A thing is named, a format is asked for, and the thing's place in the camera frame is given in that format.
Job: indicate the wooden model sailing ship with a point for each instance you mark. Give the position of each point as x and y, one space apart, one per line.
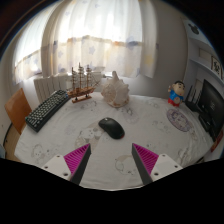
80 90

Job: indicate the black keyboard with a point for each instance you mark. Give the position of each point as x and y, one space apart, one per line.
46 110

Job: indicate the wooden chair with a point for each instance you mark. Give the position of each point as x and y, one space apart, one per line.
17 110

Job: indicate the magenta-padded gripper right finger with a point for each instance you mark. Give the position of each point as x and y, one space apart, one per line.
145 160

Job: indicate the white wall shelf unit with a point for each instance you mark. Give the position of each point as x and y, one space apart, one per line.
203 56

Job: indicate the cartoon boy figurine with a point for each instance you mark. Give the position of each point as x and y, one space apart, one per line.
175 95

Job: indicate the white radiator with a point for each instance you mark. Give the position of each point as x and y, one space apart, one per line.
46 87

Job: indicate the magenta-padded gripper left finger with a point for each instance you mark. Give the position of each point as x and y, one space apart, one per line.
78 159

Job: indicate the white printed tablecloth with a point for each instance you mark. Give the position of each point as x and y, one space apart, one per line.
146 126

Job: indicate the black monitor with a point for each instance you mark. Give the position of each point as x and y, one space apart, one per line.
213 105

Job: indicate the black computer mouse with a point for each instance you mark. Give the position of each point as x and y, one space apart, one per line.
112 128

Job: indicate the large white conch shell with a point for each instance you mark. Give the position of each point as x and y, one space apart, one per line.
115 92

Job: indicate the white star-print curtain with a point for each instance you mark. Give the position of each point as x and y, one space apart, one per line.
100 36

